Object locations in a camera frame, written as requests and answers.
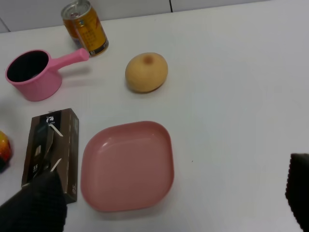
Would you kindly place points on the pink saucepan with handle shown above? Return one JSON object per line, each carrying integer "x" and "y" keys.
{"x": 35, "y": 74}

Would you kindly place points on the brown espresso capsule box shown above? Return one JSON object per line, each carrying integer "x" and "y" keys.
{"x": 53, "y": 145}

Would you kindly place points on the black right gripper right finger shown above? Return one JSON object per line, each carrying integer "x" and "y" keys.
{"x": 297, "y": 189}

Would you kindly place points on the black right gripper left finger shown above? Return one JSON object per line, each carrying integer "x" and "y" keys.
{"x": 38, "y": 207}

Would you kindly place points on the red yellow strawberry ball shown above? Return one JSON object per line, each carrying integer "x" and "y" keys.
{"x": 5, "y": 151}

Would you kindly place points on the pale peach fruit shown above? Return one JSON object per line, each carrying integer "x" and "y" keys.
{"x": 146, "y": 72}

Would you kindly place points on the orange drink can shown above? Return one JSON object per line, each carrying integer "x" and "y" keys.
{"x": 84, "y": 27}

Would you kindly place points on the pink square plate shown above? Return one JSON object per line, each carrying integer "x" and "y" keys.
{"x": 127, "y": 167}

